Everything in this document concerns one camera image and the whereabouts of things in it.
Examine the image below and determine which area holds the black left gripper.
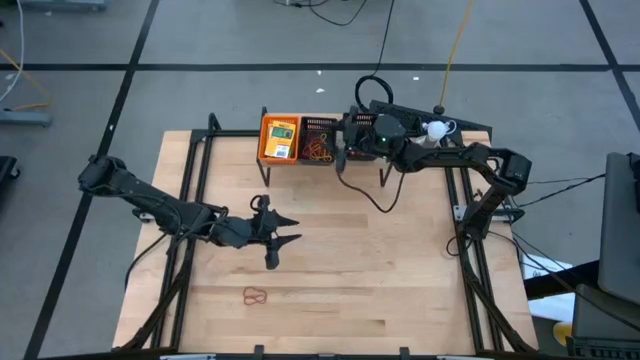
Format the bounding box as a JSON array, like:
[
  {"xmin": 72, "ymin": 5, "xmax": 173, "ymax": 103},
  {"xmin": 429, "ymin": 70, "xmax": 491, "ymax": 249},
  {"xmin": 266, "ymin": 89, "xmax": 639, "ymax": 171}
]
[{"xmin": 249, "ymin": 195, "xmax": 303, "ymax": 271}]

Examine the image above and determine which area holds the orange plastic basket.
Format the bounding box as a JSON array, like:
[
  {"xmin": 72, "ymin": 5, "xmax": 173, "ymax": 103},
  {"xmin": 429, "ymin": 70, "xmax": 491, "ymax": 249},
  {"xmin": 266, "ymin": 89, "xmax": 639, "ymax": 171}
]
[{"xmin": 257, "ymin": 114, "xmax": 302, "ymax": 166}]

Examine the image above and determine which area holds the black plastic basket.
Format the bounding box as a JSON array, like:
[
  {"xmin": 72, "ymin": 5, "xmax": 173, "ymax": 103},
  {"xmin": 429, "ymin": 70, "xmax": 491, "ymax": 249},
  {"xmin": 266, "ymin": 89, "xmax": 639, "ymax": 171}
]
[
  {"xmin": 342, "ymin": 112, "xmax": 382, "ymax": 162},
  {"xmin": 298, "ymin": 116, "xmax": 339, "ymax": 166}
]

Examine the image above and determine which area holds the black keyboard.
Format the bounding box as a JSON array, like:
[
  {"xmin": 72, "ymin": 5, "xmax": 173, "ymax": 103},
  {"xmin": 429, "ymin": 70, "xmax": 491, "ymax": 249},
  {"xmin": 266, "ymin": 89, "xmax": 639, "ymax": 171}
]
[{"xmin": 368, "ymin": 99, "xmax": 494, "ymax": 141}]

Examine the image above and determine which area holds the white bulb table lamp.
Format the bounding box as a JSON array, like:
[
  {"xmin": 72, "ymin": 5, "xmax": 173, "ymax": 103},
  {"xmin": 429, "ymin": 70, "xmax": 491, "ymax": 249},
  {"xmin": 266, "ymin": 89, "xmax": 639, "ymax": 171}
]
[{"xmin": 412, "ymin": 119, "xmax": 457, "ymax": 161}]

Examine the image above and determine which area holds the white paper sheet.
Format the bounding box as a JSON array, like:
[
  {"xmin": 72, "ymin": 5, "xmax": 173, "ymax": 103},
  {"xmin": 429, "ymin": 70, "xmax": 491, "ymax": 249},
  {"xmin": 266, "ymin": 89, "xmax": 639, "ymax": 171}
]
[{"xmin": 521, "ymin": 253, "xmax": 576, "ymax": 321}]

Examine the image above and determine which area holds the grey flat panel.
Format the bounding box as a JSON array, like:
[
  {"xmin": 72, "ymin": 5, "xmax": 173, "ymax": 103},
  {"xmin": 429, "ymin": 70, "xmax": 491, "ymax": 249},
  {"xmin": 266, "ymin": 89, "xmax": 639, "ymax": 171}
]
[{"xmin": 597, "ymin": 151, "xmax": 640, "ymax": 307}]

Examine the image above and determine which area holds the yellow round object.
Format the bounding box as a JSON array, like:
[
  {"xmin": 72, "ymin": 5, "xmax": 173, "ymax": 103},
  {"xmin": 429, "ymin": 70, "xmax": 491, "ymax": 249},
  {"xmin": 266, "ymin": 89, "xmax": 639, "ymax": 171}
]
[{"xmin": 552, "ymin": 322, "xmax": 574, "ymax": 347}]

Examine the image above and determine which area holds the grey floor stand base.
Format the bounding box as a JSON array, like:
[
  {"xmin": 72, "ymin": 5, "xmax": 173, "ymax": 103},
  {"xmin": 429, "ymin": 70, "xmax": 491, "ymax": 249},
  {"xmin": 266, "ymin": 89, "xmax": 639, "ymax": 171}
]
[
  {"xmin": 0, "ymin": 108, "xmax": 54, "ymax": 129},
  {"xmin": 19, "ymin": 0, "xmax": 109, "ymax": 12}
]

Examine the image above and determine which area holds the black floor equipment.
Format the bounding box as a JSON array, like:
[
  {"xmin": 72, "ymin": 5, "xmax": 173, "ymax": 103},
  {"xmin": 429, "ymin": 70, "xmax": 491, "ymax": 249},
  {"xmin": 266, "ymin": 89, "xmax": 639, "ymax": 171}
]
[{"xmin": 0, "ymin": 155, "xmax": 21, "ymax": 187}]

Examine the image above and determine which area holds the black equipment case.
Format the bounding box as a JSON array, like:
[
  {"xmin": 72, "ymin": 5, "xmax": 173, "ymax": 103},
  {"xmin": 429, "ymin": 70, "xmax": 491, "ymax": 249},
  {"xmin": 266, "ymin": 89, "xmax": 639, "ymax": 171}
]
[{"xmin": 567, "ymin": 283, "xmax": 640, "ymax": 360}]

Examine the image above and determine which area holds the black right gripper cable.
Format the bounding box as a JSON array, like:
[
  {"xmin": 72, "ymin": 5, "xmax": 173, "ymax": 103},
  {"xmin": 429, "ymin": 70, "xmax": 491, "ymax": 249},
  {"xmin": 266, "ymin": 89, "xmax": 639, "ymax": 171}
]
[{"xmin": 337, "ymin": 167, "xmax": 406, "ymax": 215}]

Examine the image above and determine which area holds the black hanging cable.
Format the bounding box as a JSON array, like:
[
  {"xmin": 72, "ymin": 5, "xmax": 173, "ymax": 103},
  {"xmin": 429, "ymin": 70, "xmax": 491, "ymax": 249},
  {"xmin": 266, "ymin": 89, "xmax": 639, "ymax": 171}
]
[{"xmin": 353, "ymin": 0, "xmax": 396, "ymax": 114}]

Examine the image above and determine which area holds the black metal table frame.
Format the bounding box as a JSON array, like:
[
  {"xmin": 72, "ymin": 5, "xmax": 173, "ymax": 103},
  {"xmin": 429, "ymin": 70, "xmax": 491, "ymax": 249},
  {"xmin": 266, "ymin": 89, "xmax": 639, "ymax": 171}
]
[{"xmin": 112, "ymin": 112, "xmax": 539, "ymax": 360}]

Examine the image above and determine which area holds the black floor cable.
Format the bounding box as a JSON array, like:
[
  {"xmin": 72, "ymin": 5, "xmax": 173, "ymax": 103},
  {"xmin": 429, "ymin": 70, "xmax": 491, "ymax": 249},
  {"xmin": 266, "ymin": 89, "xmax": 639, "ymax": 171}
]
[{"xmin": 272, "ymin": 0, "xmax": 369, "ymax": 29}]

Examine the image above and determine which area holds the yellow hanging cord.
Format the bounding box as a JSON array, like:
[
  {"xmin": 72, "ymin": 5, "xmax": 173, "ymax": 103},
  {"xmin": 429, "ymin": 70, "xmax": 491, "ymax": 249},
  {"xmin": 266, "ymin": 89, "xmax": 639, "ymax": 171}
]
[{"xmin": 432, "ymin": 0, "xmax": 475, "ymax": 116}]

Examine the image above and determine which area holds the thin yellow floor cable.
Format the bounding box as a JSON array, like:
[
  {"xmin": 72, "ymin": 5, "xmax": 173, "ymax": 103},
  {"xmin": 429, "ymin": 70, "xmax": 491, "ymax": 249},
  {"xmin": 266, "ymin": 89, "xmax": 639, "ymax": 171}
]
[{"xmin": 0, "ymin": 48, "xmax": 52, "ymax": 112}]

